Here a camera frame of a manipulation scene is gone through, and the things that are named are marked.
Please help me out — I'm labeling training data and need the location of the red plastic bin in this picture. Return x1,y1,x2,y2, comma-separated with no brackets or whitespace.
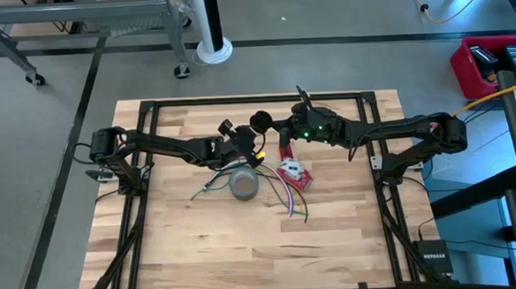
449,34,516,103

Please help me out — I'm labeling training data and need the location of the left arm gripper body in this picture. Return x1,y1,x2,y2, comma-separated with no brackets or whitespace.
203,124,262,171

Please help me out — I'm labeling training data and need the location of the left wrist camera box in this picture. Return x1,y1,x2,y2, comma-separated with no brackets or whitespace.
216,118,235,138

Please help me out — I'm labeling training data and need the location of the red bit holder block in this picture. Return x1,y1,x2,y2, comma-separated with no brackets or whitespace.
277,142,295,162

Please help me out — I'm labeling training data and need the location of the yellow hanging cable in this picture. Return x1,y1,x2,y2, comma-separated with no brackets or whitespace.
451,79,516,118

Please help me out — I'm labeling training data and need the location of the red tape dispenser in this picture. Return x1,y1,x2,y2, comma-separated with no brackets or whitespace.
276,156,315,194

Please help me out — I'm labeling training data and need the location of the white pillar with black stripe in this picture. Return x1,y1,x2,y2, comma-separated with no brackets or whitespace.
186,0,235,66

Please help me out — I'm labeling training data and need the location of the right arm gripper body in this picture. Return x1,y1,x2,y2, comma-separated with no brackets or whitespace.
277,102,347,149

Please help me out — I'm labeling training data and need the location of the bundle of coloured wires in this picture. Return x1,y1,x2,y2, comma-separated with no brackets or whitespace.
208,162,310,221

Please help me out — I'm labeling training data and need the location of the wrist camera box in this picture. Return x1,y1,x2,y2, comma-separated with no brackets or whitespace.
291,99,313,117
216,118,235,138

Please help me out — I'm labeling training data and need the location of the bundle of coloured cables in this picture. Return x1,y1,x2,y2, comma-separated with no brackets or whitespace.
205,159,295,222

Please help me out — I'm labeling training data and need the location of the dark duct tape roll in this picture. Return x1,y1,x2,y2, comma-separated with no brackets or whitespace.
226,165,261,203

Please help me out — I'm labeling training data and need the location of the grey metal wheeled workbench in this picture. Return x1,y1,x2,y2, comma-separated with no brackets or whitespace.
0,0,196,90

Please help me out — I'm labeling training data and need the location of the red white blue wire bundle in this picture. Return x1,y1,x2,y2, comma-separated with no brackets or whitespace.
205,158,295,222

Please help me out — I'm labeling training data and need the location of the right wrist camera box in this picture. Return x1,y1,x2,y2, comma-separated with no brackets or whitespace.
291,99,313,117

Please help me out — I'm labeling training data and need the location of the black Netgear network switch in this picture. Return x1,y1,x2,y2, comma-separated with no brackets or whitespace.
412,238,454,277

